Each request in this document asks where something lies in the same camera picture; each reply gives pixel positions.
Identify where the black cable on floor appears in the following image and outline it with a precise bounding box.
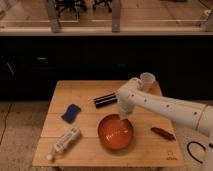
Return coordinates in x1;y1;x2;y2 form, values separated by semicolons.
186;140;208;164

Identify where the office chair base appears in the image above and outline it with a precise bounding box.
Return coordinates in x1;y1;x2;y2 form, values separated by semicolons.
91;0;113;14
54;0;87;18

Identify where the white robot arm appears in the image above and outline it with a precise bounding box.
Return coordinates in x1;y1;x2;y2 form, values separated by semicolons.
116;77;213;171

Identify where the clear plastic cup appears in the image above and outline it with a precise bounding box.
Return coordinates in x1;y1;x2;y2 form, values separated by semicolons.
140;72;156;92

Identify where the metal window frame post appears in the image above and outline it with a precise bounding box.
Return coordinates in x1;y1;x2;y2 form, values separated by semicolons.
45;0;60;33

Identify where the black rectangular box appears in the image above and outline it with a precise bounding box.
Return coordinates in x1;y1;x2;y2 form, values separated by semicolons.
94;93;117;108

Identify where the white plastic bottle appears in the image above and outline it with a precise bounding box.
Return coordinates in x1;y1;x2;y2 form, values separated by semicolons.
46;127;81;161

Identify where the orange ceramic bowl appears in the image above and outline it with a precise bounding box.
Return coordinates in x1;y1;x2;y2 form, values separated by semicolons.
97;114;134;150

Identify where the blue sponge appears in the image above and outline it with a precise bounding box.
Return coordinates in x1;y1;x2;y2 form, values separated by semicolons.
61;104;81;123

